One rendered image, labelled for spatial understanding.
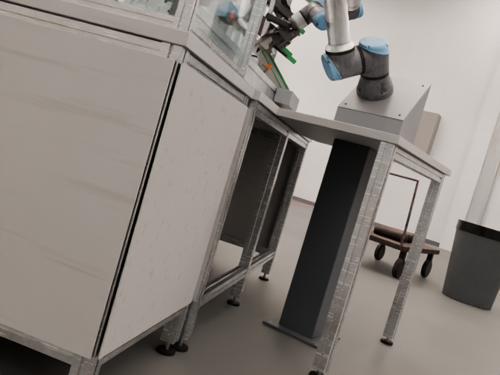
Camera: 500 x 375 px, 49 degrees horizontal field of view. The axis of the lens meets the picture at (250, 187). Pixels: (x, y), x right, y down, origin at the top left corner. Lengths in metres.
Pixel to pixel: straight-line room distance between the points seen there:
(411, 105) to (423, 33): 10.00
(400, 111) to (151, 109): 1.33
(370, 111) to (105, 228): 1.38
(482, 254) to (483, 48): 7.53
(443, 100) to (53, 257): 10.88
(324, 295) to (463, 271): 2.70
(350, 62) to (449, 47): 9.86
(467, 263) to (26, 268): 4.05
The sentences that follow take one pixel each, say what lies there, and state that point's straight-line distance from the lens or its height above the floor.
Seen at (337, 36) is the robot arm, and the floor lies 1.19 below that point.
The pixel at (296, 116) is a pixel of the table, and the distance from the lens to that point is 2.00.
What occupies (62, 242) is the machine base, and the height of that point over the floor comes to 0.38.
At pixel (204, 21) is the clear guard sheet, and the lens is 1.30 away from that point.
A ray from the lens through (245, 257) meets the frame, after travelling 2.47.
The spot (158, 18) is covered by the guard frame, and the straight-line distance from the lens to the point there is 1.20.
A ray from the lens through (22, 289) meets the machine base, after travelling 1.27.
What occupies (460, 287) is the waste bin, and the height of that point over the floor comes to 0.11.
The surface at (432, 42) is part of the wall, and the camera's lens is 12.17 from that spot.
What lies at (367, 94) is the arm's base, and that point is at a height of 1.04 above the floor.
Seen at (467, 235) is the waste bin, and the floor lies 0.54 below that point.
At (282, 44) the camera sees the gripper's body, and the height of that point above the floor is 1.17.
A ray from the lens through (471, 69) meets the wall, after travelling 11.84.
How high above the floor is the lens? 0.66
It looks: 3 degrees down
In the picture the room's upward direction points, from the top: 16 degrees clockwise
